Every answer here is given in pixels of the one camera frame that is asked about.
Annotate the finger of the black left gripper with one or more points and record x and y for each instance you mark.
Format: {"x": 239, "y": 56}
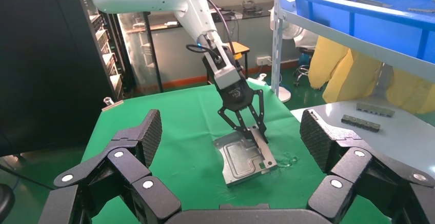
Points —
{"x": 238, "y": 122}
{"x": 262, "y": 120}

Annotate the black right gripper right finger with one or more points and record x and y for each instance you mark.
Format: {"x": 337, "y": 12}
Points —
{"x": 360, "y": 168}

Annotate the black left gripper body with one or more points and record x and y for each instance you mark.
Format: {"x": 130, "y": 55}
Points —
{"x": 236, "y": 95}

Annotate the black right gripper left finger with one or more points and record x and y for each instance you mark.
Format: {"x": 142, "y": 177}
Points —
{"x": 119, "y": 171}

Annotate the stamped sheet metal bracket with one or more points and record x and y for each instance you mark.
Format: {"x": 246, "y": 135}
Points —
{"x": 243, "y": 158}

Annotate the parts drawer rack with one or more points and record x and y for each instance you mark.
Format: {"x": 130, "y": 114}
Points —
{"x": 108, "y": 56}

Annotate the yellow seat stool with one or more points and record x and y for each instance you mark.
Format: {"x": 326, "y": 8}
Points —
{"x": 242, "y": 47}

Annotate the green table cloth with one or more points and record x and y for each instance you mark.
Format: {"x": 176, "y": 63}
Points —
{"x": 190, "y": 130}

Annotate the grey metal shelf rack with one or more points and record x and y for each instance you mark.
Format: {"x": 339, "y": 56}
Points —
{"x": 278, "y": 46}

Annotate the grey workbench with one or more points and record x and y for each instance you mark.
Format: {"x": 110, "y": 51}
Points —
{"x": 183, "y": 52}

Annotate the black swivel stool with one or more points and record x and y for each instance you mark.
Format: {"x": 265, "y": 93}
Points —
{"x": 305, "y": 51}

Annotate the small black device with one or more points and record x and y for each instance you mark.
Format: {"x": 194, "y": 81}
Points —
{"x": 252, "y": 7}

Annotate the yellow mesh bag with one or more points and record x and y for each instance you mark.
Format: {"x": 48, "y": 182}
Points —
{"x": 339, "y": 73}

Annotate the blue plastic bin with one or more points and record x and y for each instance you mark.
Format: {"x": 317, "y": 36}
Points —
{"x": 374, "y": 29}

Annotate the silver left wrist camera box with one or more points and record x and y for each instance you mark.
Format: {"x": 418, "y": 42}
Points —
{"x": 226, "y": 76}

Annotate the white wall socket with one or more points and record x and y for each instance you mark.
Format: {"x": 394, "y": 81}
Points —
{"x": 263, "y": 60}

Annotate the small grey slotted rail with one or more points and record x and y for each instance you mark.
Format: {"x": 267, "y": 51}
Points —
{"x": 375, "y": 109}
{"x": 360, "y": 123}

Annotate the white pedestal fan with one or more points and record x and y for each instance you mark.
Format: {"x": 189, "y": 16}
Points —
{"x": 302, "y": 35}

